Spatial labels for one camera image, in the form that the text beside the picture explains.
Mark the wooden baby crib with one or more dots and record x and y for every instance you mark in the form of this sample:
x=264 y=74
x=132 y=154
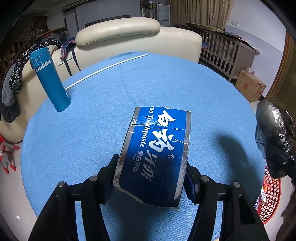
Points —
x=225 y=52

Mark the golden wooden door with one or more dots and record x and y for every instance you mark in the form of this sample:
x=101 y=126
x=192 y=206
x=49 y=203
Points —
x=283 y=69

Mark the beige curtain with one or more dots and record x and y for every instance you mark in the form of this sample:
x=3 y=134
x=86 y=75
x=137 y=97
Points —
x=212 y=13

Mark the red white drying rack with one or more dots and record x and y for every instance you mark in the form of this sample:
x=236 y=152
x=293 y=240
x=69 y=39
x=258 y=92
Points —
x=7 y=151

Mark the brown cardboard box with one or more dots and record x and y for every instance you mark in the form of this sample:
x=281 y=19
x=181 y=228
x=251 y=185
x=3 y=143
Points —
x=250 y=86

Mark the cream leather sofa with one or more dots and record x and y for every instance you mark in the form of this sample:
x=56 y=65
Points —
x=94 y=44

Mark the red plastic mesh basket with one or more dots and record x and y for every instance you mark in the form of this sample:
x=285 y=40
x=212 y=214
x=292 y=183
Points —
x=268 y=200

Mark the blue table cloth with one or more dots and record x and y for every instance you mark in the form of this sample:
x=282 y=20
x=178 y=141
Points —
x=225 y=168

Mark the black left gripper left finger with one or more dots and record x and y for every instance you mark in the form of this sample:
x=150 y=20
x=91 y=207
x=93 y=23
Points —
x=57 y=220

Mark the black plastic bag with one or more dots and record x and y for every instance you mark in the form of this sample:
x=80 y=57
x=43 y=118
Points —
x=275 y=126

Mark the blue thermos bottle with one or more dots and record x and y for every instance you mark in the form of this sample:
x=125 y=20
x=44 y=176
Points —
x=42 y=63

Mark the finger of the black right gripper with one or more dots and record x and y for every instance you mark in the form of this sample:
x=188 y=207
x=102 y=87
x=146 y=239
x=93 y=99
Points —
x=282 y=164

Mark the dark clothes on sofa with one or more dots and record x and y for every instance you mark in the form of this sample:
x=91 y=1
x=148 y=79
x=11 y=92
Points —
x=12 y=83

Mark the blue toothpaste box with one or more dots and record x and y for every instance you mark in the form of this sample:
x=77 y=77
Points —
x=153 y=160

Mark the white air conditioner unit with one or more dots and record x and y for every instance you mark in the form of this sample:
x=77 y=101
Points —
x=163 y=14

